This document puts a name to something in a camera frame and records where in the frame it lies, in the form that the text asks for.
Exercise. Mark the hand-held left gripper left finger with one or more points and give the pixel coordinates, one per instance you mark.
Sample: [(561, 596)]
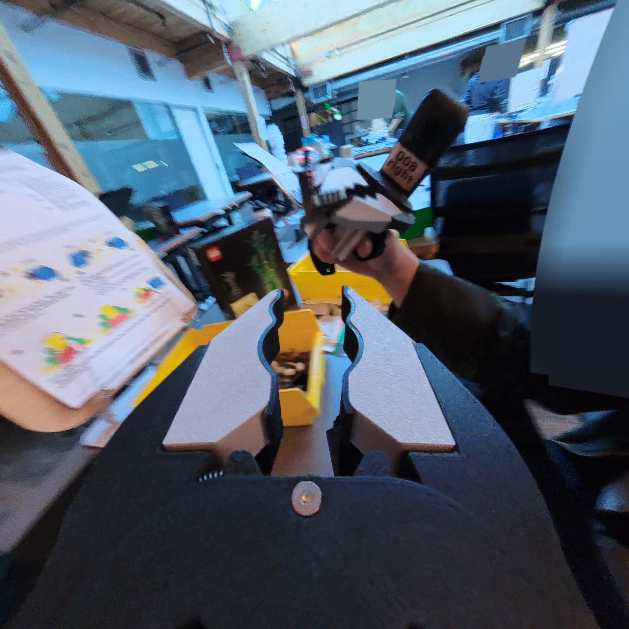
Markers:
[(231, 383)]

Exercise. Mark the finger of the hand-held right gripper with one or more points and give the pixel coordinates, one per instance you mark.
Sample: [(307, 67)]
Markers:
[(339, 177), (363, 214)]

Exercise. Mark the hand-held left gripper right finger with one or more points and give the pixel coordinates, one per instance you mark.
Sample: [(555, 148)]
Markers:
[(393, 388)]

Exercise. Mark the person's right forearm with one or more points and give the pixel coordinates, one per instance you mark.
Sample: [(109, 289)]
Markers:
[(457, 319)]

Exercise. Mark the person's right hand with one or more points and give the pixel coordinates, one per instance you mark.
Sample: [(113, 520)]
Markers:
[(393, 265)]

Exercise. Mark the yellow plastic parts bin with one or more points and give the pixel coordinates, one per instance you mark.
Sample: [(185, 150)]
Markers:
[(314, 282), (299, 344)]

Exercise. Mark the black office chair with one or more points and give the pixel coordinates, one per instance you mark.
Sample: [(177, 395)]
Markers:
[(491, 206)]

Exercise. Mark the black box with plant print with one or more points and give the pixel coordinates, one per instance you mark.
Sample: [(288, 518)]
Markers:
[(236, 265)]

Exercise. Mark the printed instruction booklet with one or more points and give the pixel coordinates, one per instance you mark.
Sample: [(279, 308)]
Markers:
[(73, 275)]

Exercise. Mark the wooden support post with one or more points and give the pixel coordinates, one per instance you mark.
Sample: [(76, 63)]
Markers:
[(44, 127)]

